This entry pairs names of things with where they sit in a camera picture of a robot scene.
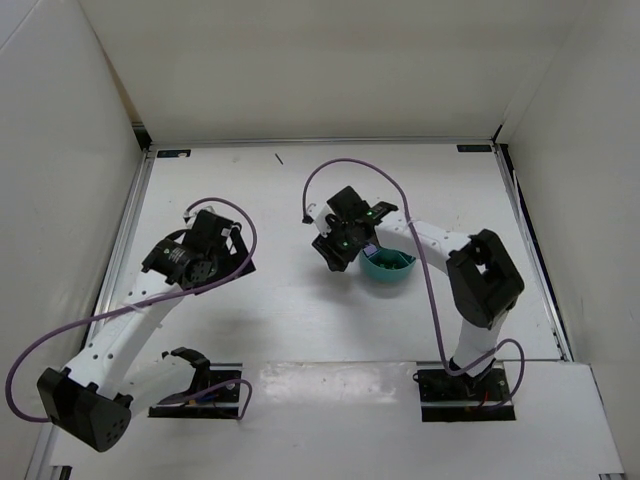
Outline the lavender square lego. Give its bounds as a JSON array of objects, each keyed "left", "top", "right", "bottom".
[{"left": 363, "top": 245, "right": 377, "bottom": 257}]

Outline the green square lego brick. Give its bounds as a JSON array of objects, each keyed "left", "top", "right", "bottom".
[{"left": 378, "top": 259, "right": 398, "bottom": 270}]

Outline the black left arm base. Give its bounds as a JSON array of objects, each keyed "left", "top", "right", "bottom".
[{"left": 148, "top": 363, "right": 243, "bottom": 420}]

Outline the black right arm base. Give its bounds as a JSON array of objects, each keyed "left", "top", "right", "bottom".
[{"left": 412, "top": 366, "right": 516, "bottom": 423}]

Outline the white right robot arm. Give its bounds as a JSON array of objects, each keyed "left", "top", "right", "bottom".
[{"left": 303, "top": 186, "right": 525, "bottom": 385}]

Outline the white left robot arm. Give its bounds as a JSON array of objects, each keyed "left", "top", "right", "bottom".
[{"left": 37, "top": 208, "right": 255, "bottom": 452}]

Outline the teal round divided container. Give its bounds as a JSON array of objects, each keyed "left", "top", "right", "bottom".
[{"left": 359, "top": 247, "right": 416, "bottom": 284}]

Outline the blue left corner label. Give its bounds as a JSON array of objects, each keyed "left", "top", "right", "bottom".
[{"left": 156, "top": 149, "right": 191, "bottom": 159}]

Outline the blue corner label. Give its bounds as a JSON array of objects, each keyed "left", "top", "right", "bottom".
[
  {"left": 156, "top": 149, "right": 191, "bottom": 159},
  {"left": 456, "top": 144, "right": 493, "bottom": 153}
]

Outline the blue right corner label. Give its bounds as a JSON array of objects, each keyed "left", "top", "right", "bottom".
[{"left": 456, "top": 144, "right": 493, "bottom": 153}]

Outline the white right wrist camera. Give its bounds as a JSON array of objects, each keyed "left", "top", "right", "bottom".
[{"left": 303, "top": 203, "right": 341, "bottom": 238}]

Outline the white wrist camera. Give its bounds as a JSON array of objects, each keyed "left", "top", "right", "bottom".
[
  {"left": 303, "top": 203, "right": 341, "bottom": 238},
  {"left": 183, "top": 206, "right": 215, "bottom": 228}
]

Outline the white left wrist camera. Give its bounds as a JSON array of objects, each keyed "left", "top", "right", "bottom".
[{"left": 183, "top": 206, "right": 215, "bottom": 228}]

